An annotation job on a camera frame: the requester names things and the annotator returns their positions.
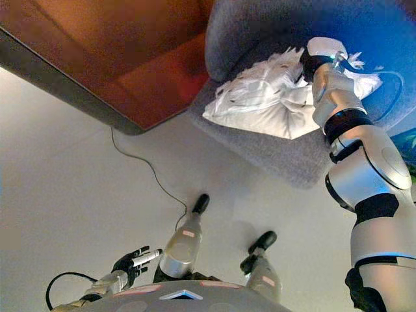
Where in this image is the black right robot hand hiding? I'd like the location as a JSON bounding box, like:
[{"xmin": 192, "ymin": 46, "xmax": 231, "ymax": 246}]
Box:
[{"xmin": 298, "ymin": 36, "xmax": 350, "ymax": 86}]

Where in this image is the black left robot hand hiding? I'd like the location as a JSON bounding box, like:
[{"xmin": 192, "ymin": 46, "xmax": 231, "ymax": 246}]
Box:
[{"xmin": 111, "ymin": 245, "xmax": 163, "ymax": 287}]

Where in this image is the white ruffled pillow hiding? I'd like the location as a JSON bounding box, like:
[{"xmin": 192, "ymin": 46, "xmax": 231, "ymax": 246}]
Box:
[{"xmin": 201, "ymin": 46, "xmax": 383, "ymax": 141}]

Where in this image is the silver left robot leg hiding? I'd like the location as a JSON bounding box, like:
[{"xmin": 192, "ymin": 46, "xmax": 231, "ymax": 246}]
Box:
[{"xmin": 153, "ymin": 193, "xmax": 211, "ymax": 283}]

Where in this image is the silver robot leg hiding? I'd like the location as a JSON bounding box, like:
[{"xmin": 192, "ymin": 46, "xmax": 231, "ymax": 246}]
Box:
[
  {"xmin": 153, "ymin": 193, "xmax": 211, "ymax": 283},
  {"xmin": 239, "ymin": 230, "xmax": 283, "ymax": 300}
]

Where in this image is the grey robot torso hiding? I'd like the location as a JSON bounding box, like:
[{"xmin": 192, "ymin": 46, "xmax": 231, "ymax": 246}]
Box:
[{"xmin": 77, "ymin": 280, "xmax": 293, "ymax": 312}]

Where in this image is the grey fabric armchair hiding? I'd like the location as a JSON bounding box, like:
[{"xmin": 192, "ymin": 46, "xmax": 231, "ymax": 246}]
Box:
[{"xmin": 189, "ymin": 0, "xmax": 416, "ymax": 191}]

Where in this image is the green leafy houseplant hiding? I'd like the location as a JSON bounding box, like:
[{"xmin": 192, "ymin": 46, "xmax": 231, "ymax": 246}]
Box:
[{"xmin": 389, "ymin": 129, "xmax": 416, "ymax": 178}]

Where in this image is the silver right robot leg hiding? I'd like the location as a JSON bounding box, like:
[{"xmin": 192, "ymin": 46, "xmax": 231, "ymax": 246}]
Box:
[{"xmin": 239, "ymin": 230, "xmax": 283, "ymax": 300}]

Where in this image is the brown wooden cabinet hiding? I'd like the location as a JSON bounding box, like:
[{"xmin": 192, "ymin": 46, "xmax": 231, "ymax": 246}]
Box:
[{"xmin": 0, "ymin": 0, "xmax": 213, "ymax": 136}]

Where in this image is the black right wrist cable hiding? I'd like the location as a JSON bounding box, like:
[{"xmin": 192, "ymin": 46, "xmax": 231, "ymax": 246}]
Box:
[{"xmin": 369, "ymin": 70, "xmax": 404, "ymax": 124}]

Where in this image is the thin black floor cable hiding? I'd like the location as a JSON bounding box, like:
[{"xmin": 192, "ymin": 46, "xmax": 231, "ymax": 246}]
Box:
[{"xmin": 110, "ymin": 125, "xmax": 189, "ymax": 229}]

